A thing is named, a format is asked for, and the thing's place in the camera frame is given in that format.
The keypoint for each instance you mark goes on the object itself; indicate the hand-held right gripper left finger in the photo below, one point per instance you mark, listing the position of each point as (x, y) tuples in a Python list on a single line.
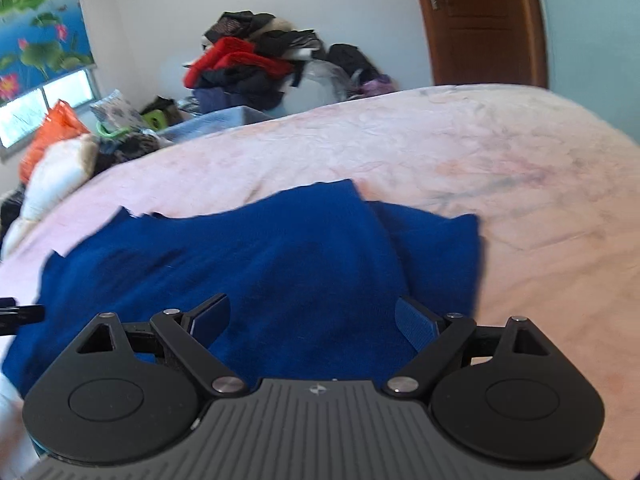
[(210, 320)]

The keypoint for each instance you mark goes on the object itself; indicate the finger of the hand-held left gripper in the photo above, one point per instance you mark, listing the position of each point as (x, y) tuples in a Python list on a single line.
[(22, 312)]

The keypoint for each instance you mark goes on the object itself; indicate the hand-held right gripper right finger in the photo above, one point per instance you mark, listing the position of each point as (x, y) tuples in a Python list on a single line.
[(417, 322)]

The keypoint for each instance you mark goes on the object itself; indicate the blue knit garment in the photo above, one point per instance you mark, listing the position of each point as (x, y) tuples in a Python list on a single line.
[(280, 270)]

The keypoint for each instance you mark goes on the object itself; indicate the dark patterned clothes heap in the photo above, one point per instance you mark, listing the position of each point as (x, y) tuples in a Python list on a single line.
[(127, 147)]

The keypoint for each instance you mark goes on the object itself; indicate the dark clothes pile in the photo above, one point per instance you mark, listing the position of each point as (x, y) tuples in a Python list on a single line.
[(250, 82)]

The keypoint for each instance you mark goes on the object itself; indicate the white puffer jacket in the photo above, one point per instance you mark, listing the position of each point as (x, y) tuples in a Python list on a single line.
[(52, 177)]

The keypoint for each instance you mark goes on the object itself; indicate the pink blanket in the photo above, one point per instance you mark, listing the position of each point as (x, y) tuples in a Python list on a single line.
[(525, 200)]

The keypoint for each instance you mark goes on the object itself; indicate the orange plastic bag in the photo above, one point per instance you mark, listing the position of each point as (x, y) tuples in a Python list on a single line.
[(50, 137)]

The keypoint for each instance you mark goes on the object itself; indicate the light blue storage box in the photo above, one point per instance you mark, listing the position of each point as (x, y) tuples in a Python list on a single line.
[(220, 120)]

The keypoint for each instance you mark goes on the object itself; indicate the green plastic item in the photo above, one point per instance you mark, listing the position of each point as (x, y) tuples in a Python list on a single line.
[(155, 119)]

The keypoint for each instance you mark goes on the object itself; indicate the window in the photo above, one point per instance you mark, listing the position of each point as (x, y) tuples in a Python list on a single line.
[(47, 102)]

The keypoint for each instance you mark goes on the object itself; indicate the grey patterned pillow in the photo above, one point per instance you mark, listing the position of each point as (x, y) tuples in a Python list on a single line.
[(117, 110)]

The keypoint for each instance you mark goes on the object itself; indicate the purple bag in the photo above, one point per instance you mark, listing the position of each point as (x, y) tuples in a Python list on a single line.
[(377, 86)]

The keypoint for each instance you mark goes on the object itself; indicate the clear plastic bag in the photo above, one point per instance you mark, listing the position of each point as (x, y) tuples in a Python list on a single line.
[(325, 80)]

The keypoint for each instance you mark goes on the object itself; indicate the red garment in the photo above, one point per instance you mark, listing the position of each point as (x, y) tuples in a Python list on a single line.
[(230, 60)]

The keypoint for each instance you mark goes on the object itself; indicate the black bag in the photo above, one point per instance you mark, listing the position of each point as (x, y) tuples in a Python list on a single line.
[(352, 62)]

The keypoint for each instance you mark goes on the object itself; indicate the floral roller blind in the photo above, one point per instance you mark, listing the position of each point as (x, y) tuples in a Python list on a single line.
[(40, 35)]

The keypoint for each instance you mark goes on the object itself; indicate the brown wooden door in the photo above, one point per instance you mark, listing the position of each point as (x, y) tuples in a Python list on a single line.
[(480, 20)]

